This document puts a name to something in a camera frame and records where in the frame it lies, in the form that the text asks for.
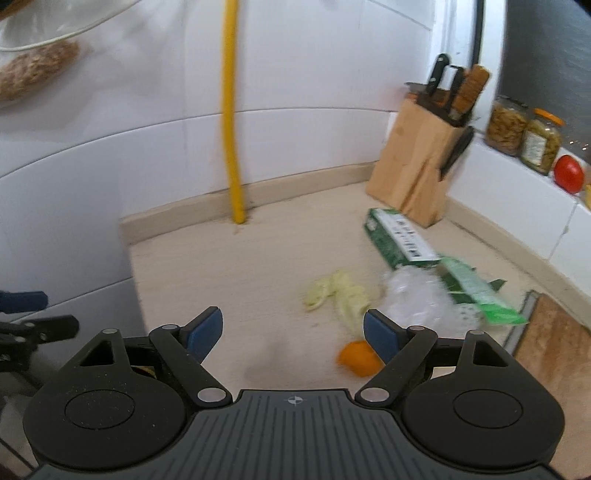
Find orange peel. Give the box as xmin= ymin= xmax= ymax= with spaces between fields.
xmin=337 ymin=340 xmax=384 ymax=378

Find clear plastic bag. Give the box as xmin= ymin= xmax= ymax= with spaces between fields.
xmin=378 ymin=266 xmax=484 ymax=339

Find light green cabbage leaves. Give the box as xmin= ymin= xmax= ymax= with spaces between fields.
xmin=303 ymin=271 xmax=370 ymax=337

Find green snack packet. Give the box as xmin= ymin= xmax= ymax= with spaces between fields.
xmin=438 ymin=256 xmax=528 ymax=326

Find green white box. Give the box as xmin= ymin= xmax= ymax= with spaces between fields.
xmin=363 ymin=208 xmax=441 ymax=270

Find black kitchen scissors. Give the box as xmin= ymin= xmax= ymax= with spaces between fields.
xmin=440 ymin=126 xmax=475 ymax=180

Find wooden cutting board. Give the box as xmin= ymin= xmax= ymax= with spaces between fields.
xmin=516 ymin=294 xmax=591 ymax=479

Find wooden knife block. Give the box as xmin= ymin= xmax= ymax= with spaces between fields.
xmin=366 ymin=98 xmax=467 ymax=228

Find hanging bag of grains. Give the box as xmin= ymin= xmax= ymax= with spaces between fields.
xmin=1 ymin=40 xmax=82 ymax=104

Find red tomato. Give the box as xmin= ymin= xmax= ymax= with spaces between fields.
xmin=554 ymin=155 xmax=585 ymax=195

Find glass jar orange lid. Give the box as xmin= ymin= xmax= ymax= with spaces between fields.
xmin=520 ymin=108 xmax=565 ymax=176

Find yellow pipe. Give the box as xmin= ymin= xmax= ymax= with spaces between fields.
xmin=221 ymin=0 xmax=246 ymax=225

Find wooden handled knife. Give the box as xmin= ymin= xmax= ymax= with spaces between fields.
xmin=450 ymin=64 xmax=490 ymax=120

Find black handled knife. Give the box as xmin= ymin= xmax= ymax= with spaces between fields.
xmin=424 ymin=53 xmax=451 ymax=96

